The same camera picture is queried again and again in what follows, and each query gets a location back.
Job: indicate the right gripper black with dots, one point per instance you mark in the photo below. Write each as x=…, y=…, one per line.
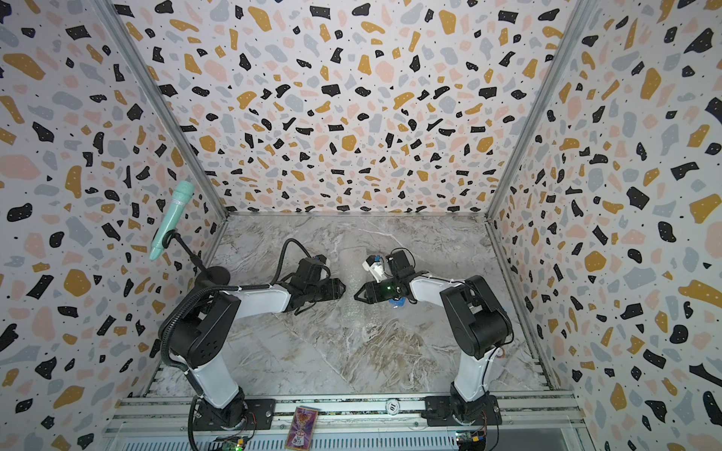
x=372, y=292

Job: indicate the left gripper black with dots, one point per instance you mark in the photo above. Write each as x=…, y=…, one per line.
x=325, y=287

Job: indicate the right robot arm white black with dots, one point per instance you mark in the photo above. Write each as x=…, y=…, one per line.
x=479, y=324

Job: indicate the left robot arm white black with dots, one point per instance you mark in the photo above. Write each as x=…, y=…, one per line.
x=194, y=334

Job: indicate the blue tape dispenser green roll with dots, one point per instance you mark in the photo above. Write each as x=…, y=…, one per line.
x=398, y=302

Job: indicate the black microphone stand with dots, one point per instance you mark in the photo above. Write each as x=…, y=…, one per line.
x=207, y=276

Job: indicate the mint green microphone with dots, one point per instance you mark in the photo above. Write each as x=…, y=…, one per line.
x=181, y=196

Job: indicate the purple card on rail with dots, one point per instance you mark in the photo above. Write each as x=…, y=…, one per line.
x=302, y=428

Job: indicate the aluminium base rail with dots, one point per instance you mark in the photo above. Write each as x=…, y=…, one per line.
x=529, y=421

